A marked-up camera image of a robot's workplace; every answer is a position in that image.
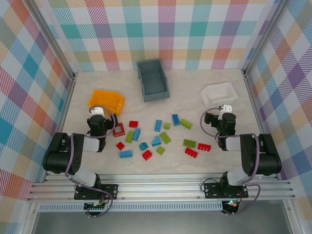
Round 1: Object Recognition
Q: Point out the red square frame lego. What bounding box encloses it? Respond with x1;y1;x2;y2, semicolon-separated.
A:
112;122;126;138

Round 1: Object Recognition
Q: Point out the yellow plastic bin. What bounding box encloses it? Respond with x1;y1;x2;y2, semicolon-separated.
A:
87;89;126;116

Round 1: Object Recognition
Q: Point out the white plastic bin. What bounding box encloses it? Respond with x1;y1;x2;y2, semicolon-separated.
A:
200;82;238;107

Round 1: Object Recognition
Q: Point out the grey plastic bin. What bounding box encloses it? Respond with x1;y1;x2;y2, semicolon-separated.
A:
136;59;171;103

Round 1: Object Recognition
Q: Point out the right lit circuit board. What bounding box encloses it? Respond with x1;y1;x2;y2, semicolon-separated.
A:
223;199;241;210

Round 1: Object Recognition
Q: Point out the left black connector board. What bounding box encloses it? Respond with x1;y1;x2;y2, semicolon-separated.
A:
83;200;109;212

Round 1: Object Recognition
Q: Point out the grey metal lower shelf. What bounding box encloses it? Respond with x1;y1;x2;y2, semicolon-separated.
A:
31;211;293;234

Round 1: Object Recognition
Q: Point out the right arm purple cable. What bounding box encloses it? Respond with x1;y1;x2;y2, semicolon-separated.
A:
199;107;261;216

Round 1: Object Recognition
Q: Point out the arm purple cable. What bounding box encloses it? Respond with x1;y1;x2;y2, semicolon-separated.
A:
199;107;261;216
64;106;117;219

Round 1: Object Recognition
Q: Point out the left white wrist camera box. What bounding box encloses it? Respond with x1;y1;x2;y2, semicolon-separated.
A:
90;106;107;117

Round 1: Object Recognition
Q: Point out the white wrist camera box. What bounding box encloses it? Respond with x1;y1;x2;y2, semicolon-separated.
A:
90;106;107;117
218;104;233;114

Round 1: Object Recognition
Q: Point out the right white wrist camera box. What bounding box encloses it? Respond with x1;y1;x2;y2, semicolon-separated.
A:
218;104;233;114

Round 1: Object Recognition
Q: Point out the right aluminium side rail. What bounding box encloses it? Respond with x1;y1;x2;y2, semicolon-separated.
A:
243;69;282;182

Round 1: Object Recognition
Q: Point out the aluminium side rail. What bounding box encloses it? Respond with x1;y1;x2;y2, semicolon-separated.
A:
243;69;282;182
41;72;78;183

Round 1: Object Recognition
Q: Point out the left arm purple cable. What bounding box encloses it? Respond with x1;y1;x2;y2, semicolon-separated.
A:
64;106;117;219

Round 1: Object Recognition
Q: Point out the left aluminium side rail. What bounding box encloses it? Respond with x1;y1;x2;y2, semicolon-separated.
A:
41;72;78;183

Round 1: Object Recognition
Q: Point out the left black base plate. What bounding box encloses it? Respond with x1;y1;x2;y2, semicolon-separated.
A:
74;183;119;201

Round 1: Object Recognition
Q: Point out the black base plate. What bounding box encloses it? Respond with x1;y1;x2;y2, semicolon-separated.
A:
74;183;119;201
203;182;250;199

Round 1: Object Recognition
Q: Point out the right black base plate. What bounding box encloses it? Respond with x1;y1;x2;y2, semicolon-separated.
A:
203;182;250;199

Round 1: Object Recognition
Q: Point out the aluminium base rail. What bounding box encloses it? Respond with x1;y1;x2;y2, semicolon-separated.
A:
26;173;297;203

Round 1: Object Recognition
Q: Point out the white slotted cable duct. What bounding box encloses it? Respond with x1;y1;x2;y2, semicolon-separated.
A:
38;203;224;213

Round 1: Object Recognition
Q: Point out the right aluminium frame post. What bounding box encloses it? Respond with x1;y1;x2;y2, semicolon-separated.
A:
242;0;292;78

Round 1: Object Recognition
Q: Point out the aluminium frame post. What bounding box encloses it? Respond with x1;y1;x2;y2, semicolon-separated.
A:
23;0;77;80
242;0;292;78

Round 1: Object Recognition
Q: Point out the left aluminium frame post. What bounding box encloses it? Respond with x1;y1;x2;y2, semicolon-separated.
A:
23;0;77;80

